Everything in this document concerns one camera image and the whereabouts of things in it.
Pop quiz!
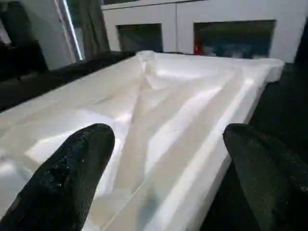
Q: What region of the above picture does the grey curtain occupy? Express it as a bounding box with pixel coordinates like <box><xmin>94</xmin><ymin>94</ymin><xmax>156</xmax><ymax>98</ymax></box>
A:
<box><xmin>79</xmin><ymin>0</ymin><xmax>112</xmax><ymax>58</ymax></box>

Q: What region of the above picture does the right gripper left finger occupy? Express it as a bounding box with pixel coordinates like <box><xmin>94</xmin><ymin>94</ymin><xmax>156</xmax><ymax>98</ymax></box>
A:
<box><xmin>0</xmin><ymin>123</ymin><xmax>116</xmax><ymax>231</ymax></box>

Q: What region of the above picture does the black mat cover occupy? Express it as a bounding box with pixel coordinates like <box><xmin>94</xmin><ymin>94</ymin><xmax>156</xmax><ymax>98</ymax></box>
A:
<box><xmin>0</xmin><ymin>49</ymin><xmax>308</xmax><ymax>231</ymax></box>

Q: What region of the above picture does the white plastic table top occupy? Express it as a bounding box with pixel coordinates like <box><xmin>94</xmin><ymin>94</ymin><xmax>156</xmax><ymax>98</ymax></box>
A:
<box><xmin>0</xmin><ymin>50</ymin><xmax>285</xmax><ymax>231</ymax></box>

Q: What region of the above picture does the white cabinet with glass doors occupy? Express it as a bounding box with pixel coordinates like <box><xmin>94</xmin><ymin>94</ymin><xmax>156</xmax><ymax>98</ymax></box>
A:
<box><xmin>101</xmin><ymin>0</ymin><xmax>308</xmax><ymax>64</ymax></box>

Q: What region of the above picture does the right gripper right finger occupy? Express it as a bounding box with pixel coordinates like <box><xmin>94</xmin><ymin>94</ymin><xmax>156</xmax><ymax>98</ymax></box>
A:
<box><xmin>223</xmin><ymin>123</ymin><xmax>308</xmax><ymax>231</ymax></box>

